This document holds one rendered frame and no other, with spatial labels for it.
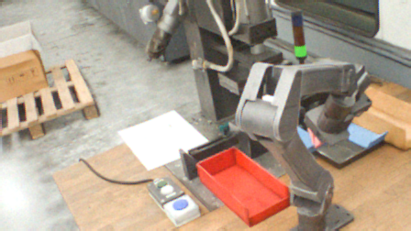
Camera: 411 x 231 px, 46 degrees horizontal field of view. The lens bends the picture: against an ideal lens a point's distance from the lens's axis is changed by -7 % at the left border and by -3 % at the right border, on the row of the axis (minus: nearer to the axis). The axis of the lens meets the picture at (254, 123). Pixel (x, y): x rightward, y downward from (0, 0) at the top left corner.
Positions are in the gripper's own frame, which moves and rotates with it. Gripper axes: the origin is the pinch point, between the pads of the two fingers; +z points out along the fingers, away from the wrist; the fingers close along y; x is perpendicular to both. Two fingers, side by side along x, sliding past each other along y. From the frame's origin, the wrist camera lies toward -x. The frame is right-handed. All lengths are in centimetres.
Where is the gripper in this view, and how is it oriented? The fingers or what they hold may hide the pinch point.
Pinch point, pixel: (316, 144)
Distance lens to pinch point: 125.7
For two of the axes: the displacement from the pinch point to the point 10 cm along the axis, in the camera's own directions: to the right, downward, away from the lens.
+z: -2.0, 5.7, 8.0
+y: -5.5, -7.4, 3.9
